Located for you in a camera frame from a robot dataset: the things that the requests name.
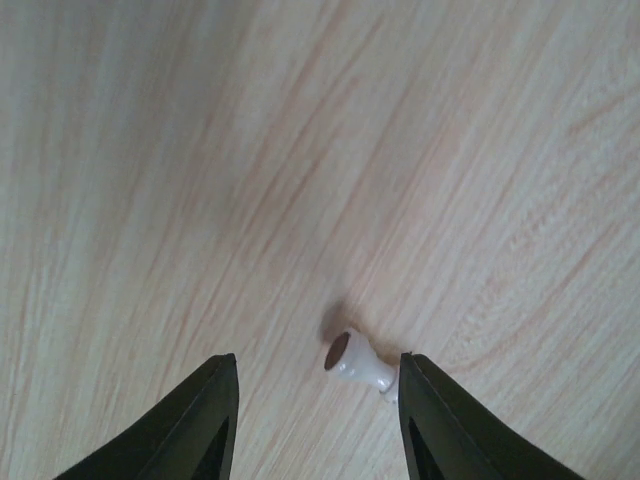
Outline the white piece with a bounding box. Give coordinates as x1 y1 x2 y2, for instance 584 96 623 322
324 328 399 404

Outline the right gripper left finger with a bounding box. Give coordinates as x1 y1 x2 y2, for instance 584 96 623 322
58 353 238 479

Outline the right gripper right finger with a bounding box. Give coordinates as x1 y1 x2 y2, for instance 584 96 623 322
398 353 580 479

